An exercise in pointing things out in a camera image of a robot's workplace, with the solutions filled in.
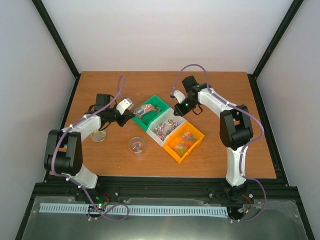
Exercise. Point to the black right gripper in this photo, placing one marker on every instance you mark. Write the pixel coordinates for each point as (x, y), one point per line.
(181, 109)

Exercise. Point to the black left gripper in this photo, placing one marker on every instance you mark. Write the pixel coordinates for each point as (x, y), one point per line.
(121, 117)

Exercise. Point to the silver metal scoop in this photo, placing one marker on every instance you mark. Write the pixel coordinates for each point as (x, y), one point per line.
(144, 109)

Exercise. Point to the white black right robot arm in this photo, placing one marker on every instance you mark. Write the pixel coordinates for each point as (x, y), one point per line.
(235, 128)

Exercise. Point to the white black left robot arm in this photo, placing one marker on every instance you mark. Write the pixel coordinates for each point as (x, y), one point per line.
(64, 155)

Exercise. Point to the green plastic bin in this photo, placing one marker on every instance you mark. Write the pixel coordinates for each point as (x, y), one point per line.
(145, 121)

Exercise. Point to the white translucent plastic bin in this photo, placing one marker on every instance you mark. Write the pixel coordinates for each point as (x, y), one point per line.
(164, 125)

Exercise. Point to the clear plastic jar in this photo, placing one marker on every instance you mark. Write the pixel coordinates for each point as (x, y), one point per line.
(141, 141)

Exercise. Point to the gold metal jar lid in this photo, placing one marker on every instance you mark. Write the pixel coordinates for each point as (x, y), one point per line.
(98, 136)

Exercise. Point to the orange plastic bin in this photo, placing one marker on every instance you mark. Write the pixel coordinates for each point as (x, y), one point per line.
(182, 141)

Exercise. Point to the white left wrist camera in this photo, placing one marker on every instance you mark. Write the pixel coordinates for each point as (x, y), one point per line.
(123, 105)

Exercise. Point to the black aluminium frame rail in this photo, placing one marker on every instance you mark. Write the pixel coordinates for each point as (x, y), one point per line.
(124, 188)

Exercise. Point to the light blue slotted cable duct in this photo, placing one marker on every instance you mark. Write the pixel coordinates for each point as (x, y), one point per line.
(136, 210)

